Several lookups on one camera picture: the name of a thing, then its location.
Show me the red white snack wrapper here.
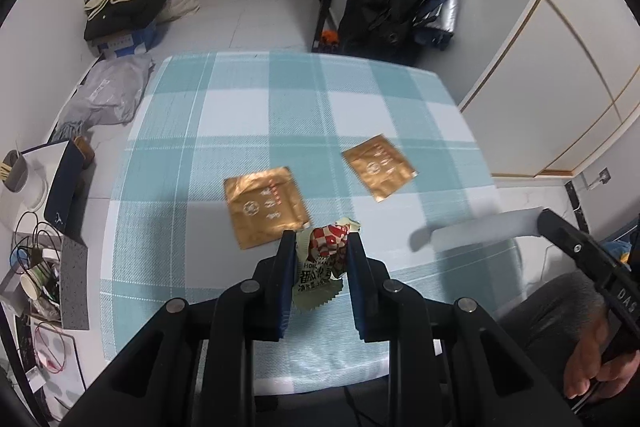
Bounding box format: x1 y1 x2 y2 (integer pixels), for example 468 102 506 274
292 218 360 311

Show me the blue white cardboard box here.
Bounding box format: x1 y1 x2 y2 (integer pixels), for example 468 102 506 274
89 22 156 58

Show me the white cabinet with gold trim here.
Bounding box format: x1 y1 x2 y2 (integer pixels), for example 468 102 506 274
461 0 639 178

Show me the pile of clothes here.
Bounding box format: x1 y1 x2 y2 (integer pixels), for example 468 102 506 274
84 0 167 42

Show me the cream tote bag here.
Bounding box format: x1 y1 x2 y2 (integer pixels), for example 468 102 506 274
155 0 200 24

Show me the grey pen holder cup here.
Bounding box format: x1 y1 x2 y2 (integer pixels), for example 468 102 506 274
1 150 28 193

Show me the paper cup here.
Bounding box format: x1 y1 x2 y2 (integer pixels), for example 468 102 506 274
20 262 53 301

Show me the person's right hand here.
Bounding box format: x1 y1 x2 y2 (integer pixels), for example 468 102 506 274
563 307 639 400

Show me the grey plastic bag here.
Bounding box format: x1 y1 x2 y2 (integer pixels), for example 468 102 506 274
50 54 154 143

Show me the gold tea packet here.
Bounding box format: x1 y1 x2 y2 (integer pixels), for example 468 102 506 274
224 167 310 251
342 134 418 202

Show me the wall power socket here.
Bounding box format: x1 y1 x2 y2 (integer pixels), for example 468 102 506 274
591 168 611 186

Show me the teal checked tablecloth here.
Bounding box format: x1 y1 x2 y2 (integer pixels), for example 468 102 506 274
100 52 523 359

